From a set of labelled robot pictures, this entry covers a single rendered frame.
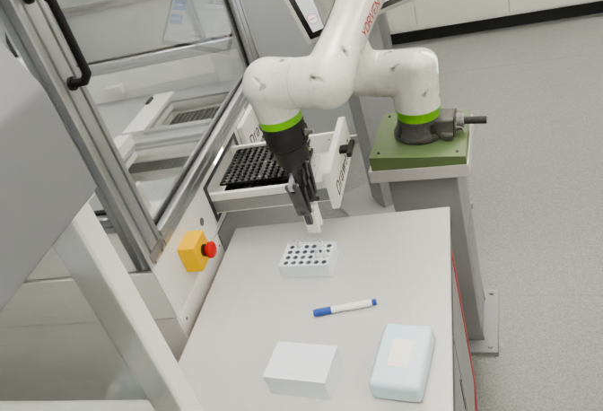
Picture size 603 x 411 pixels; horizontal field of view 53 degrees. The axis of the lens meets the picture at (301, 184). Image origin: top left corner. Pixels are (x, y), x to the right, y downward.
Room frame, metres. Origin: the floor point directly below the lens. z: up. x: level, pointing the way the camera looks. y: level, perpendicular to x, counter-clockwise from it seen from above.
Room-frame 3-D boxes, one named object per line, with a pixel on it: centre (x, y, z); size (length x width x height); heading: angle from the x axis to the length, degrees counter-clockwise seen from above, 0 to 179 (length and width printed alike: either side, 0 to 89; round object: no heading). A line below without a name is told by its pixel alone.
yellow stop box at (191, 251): (1.19, 0.28, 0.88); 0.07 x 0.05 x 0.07; 160
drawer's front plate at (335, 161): (1.40, -0.11, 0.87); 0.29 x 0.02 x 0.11; 160
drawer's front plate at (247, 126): (1.80, 0.07, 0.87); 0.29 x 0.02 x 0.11; 160
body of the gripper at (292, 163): (1.17, 0.00, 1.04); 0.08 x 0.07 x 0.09; 156
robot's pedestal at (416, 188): (1.54, -0.38, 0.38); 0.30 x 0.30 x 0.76; 65
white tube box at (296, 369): (0.83, 0.11, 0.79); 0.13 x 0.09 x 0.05; 62
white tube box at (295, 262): (1.15, 0.04, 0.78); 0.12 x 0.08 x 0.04; 66
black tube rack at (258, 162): (1.47, 0.07, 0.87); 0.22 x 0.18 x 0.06; 70
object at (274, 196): (1.47, 0.08, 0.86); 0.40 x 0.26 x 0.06; 70
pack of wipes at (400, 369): (0.78, -0.08, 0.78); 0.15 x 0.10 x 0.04; 151
